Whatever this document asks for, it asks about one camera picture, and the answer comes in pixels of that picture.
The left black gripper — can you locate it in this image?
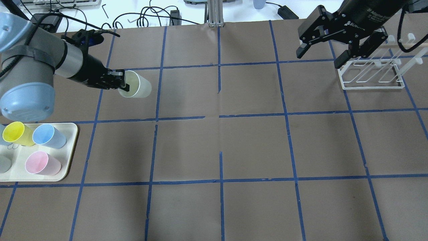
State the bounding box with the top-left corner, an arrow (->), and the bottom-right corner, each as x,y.
69,53 -> 130,92

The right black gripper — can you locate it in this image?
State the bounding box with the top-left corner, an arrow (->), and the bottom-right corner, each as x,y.
296,0 -> 408,69

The white plastic cup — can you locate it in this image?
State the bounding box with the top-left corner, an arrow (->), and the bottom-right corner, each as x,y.
118,70 -> 152,98

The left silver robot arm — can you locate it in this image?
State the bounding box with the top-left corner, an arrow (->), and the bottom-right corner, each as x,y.
0,12 -> 130,122

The blue cup on desk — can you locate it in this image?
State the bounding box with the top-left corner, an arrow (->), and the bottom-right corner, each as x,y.
253,0 -> 266,10

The blue cup on tray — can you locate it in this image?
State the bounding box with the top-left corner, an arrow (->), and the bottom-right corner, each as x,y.
32,124 -> 67,149

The yellow plastic cup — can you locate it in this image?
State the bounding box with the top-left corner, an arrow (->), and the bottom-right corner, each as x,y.
2,122 -> 35,146

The pink plastic cup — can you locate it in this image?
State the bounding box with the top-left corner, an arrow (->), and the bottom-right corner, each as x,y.
25,151 -> 62,176

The grey plastic cup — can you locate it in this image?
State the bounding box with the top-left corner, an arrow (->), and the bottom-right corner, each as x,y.
0,155 -> 12,174

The black power adapter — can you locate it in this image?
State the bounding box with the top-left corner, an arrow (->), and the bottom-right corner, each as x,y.
277,5 -> 299,20

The cream plastic tray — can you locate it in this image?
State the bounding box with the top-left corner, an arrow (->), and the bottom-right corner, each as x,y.
0,123 -> 79,182

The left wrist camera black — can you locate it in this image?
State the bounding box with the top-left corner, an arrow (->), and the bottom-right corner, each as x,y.
67,29 -> 104,51

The white wire cup rack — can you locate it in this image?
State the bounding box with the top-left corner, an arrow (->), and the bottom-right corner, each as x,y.
337,33 -> 428,90

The aluminium frame post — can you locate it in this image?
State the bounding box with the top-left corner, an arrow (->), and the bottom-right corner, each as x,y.
206,0 -> 224,27

